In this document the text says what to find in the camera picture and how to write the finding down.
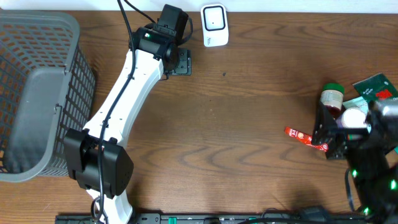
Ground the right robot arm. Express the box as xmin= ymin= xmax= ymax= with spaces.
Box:
xmin=312 ymin=100 xmax=397 ymax=223

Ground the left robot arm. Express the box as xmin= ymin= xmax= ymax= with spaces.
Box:
xmin=63 ymin=4 xmax=193 ymax=223

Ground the black left camera cable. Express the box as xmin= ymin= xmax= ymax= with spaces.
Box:
xmin=90 ymin=0 xmax=156 ymax=222

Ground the green lid jar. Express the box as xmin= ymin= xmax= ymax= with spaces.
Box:
xmin=320 ymin=83 xmax=345 ymax=118

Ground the white barcode scanner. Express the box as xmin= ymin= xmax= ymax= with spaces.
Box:
xmin=200 ymin=4 xmax=229 ymax=47

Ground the black mounting rail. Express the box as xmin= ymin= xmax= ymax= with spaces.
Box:
xmin=55 ymin=212 xmax=368 ymax=224

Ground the red box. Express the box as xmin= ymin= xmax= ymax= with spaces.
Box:
xmin=284 ymin=127 xmax=328 ymax=152

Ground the grey plastic shopping basket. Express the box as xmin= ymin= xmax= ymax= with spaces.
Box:
xmin=1 ymin=10 xmax=96 ymax=182

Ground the green 3M gloves package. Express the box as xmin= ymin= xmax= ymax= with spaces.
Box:
xmin=353 ymin=73 xmax=397 ymax=103

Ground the white cotton swab tub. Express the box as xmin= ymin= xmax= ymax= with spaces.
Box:
xmin=336 ymin=108 xmax=368 ymax=129

